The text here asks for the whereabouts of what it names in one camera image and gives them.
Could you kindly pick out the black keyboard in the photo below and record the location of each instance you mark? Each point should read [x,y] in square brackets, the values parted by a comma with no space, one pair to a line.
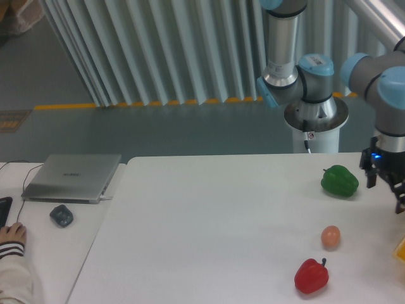
[5,206]

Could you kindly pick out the brown egg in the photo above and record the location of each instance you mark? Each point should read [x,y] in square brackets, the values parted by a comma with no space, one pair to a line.
[330,236]

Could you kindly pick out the white striped sleeve forearm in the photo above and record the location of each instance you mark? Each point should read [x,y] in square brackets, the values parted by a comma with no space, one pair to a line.
[17,284]

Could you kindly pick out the red bell pepper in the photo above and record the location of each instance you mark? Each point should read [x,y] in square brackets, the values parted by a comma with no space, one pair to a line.
[311,276]

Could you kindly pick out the white folding screen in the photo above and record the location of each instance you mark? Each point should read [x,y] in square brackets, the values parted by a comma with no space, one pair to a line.
[187,51]

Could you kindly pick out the yellow container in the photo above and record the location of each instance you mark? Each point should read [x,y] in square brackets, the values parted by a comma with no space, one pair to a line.
[399,251]

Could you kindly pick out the white laptop cable plug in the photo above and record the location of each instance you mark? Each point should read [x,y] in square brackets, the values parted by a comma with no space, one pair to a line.
[105,198]

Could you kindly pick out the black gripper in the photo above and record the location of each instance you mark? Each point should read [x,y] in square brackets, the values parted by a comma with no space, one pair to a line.
[388,165]

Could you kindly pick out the green bell pepper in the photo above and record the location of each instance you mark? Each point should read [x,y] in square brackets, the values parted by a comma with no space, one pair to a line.
[338,180]

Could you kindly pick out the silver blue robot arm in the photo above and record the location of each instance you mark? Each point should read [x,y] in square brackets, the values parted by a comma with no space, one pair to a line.
[305,86]

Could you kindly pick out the silver closed laptop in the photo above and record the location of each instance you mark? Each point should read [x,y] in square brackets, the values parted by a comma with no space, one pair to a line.
[72,178]

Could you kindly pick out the person's hand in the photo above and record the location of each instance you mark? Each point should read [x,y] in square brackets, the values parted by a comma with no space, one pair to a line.
[16,233]

